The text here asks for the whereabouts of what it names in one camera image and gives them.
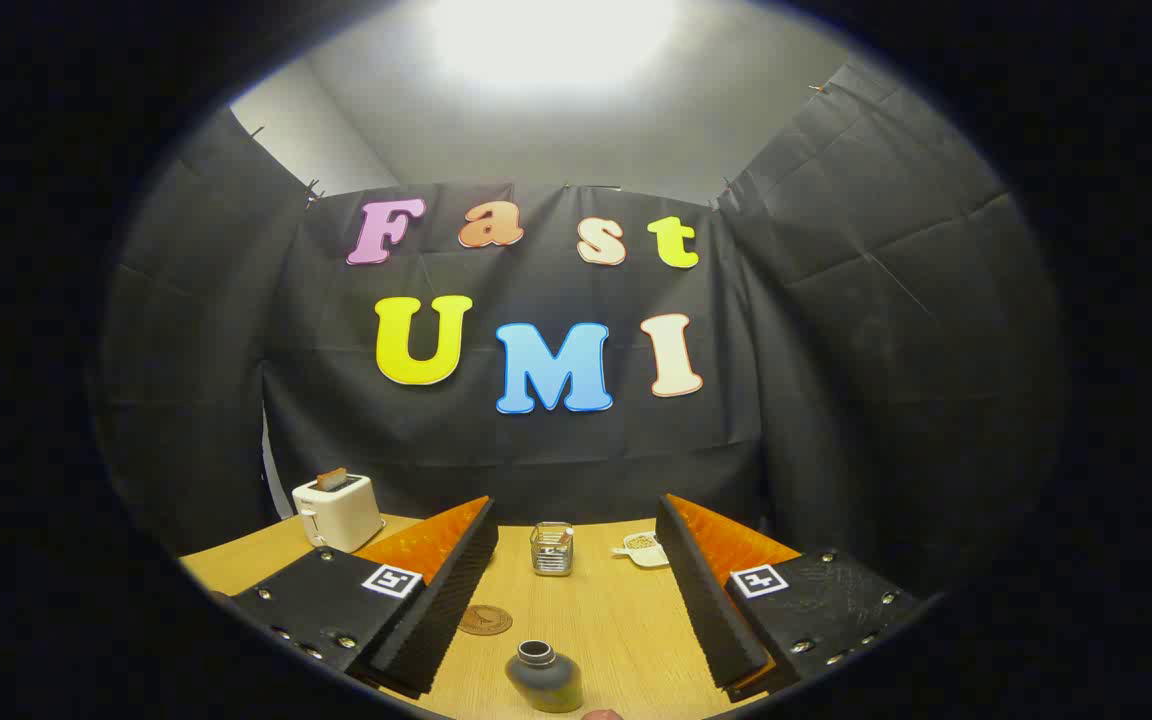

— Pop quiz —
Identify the metal wire basket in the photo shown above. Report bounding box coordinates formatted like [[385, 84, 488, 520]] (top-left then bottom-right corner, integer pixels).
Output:
[[530, 521, 576, 578]]

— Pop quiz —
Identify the white divided dish with grains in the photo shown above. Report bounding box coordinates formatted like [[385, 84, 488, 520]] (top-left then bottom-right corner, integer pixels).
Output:
[[612, 532, 672, 569]]

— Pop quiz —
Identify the round brown coaster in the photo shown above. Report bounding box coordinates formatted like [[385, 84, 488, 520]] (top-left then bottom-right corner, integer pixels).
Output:
[[457, 604, 514, 637]]

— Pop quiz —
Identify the silver juice bottle green label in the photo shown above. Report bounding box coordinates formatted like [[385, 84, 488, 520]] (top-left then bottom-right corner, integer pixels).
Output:
[[505, 640, 584, 714]]

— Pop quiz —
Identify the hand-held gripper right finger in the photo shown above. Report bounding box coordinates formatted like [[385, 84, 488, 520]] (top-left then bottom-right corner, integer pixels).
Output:
[[654, 492, 929, 703]]

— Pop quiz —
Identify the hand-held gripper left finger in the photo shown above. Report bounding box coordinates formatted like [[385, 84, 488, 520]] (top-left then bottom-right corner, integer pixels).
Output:
[[224, 495, 500, 700]]

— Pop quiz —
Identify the white toaster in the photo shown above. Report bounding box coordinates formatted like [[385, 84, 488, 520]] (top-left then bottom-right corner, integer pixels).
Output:
[[292, 473, 386, 554]]

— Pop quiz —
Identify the round wooden table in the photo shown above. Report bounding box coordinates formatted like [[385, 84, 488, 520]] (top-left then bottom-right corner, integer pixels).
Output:
[[179, 513, 807, 720]]

